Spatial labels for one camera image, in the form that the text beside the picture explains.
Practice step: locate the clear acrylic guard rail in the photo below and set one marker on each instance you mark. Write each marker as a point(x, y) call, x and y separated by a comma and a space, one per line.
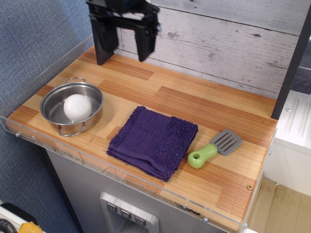
point(219, 196)

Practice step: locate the grey toy fridge cabinet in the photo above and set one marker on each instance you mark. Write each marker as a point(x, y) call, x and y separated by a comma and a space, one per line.
point(83, 187)

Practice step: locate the yellow object at corner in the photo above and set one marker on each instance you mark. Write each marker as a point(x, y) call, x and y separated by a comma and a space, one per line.
point(29, 227)

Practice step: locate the right dark grey post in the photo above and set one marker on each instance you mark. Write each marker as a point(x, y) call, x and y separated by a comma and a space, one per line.
point(293, 66)

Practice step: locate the folded purple cloth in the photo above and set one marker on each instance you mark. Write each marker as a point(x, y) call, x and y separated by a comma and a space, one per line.
point(153, 142)

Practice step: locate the white egg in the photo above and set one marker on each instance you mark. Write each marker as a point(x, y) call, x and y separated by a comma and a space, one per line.
point(77, 108)

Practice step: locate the small steel pot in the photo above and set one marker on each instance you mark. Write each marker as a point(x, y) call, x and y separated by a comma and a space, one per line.
point(52, 106)

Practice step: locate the white toy sink unit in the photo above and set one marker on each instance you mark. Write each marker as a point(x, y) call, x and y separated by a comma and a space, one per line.
point(289, 157)

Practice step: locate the green grey toy spatula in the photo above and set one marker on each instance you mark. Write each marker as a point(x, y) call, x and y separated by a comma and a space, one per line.
point(224, 143)

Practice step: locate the silver dispenser button panel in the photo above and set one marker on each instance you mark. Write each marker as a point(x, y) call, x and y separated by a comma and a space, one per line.
point(123, 217)

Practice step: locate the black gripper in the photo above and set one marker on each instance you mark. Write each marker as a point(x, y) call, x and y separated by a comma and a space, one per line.
point(107, 15)

